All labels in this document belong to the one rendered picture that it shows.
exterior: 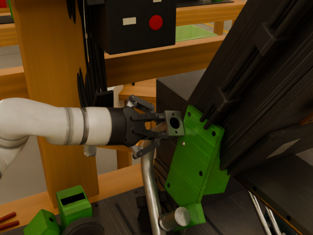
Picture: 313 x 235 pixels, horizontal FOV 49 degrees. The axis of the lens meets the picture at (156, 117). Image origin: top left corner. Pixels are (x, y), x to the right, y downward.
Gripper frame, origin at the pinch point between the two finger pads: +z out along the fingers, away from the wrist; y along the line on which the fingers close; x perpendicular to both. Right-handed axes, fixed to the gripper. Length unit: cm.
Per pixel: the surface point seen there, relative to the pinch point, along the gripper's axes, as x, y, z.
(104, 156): 194, 34, 66
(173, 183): 4.8, -11.8, 2.9
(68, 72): 15.8, 18.5, -15.2
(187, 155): -2.2, -6.8, 2.9
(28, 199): 51, -8, -19
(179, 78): 9.6, 16.6, 13.2
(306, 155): 16, -5, 67
